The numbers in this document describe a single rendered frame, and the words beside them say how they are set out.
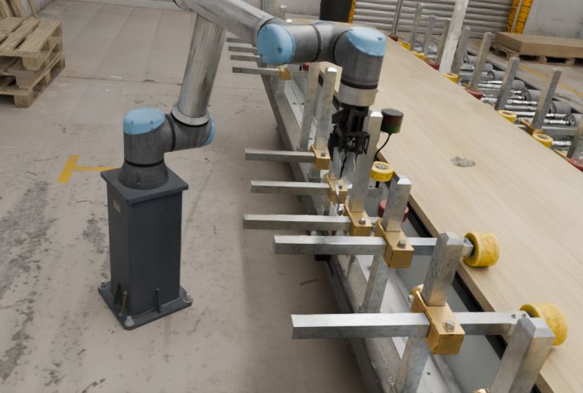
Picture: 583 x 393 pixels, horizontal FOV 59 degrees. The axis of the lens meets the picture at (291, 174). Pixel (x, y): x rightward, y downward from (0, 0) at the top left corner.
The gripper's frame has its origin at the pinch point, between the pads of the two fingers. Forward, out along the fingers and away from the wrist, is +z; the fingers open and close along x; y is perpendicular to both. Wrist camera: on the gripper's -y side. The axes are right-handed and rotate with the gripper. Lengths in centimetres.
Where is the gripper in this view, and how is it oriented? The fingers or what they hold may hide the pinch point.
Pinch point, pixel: (340, 172)
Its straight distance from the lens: 134.6
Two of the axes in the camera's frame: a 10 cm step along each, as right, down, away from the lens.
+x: 9.8, 0.4, 1.9
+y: 1.5, 4.6, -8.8
